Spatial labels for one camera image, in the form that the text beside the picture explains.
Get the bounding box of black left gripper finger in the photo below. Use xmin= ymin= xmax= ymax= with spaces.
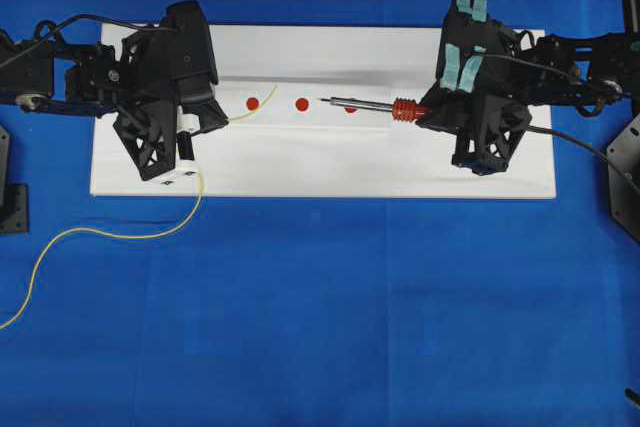
xmin=192 ymin=98 xmax=229 ymax=133
xmin=177 ymin=131 xmax=195 ymax=161

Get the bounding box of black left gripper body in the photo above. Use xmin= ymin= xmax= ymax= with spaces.
xmin=64 ymin=29 xmax=198 ymax=181

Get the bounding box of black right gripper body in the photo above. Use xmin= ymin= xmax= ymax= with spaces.
xmin=424 ymin=86 xmax=532 ymax=176

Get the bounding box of yellow solder wire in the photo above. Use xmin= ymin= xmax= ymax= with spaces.
xmin=0 ymin=82 xmax=280 ymax=331

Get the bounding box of red handled soldering iron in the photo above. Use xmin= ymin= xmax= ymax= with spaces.
xmin=320 ymin=97 xmax=432 ymax=123

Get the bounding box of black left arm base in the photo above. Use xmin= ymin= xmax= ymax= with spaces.
xmin=0 ymin=121 xmax=30 ymax=236

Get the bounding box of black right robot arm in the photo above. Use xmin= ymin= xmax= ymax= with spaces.
xmin=416 ymin=33 xmax=639 ymax=176

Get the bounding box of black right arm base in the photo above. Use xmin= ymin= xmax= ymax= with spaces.
xmin=606 ymin=116 xmax=639 ymax=242

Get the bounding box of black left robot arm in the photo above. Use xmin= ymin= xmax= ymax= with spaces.
xmin=1 ymin=20 xmax=229 ymax=181

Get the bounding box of left red dot mark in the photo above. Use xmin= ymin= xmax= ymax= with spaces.
xmin=246 ymin=97 xmax=260 ymax=111

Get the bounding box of middle red dot mark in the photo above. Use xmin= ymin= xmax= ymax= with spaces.
xmin=295 ymin=98 xmax=310 ymax=112

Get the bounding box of white board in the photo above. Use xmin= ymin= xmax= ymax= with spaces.
xmin=88 ymin=23 xmax=558 ymax=200

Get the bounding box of blue table cloth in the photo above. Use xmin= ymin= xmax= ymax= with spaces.
xmin=1 ymin=0 xmax=639 ymax=426

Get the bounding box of black soldering iron cable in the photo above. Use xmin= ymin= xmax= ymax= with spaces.
xmin=527 ymin=122 xmax=640 ymax=183

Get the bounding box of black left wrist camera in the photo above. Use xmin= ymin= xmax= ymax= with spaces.
xmin=160 ymin=0 xmax=218 ymax=105

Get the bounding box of black right camera cable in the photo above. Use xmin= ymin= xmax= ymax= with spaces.
xmin=482 ymin=52 xmax=626 ymax=96

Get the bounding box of black camera cable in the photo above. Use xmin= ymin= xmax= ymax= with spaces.
xmin=0 ymin=14 xmax=176 ymax=68
xmin=482 ymin=52 xmax=626 ymax=96

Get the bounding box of black taped right wrist camera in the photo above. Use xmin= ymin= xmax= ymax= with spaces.
xmin=436 ymin=0 xmax=520 ymax=93

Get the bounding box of black left camera cable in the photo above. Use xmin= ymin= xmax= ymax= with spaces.
xmin=0 ymin=14 xmax=176 ymax=68

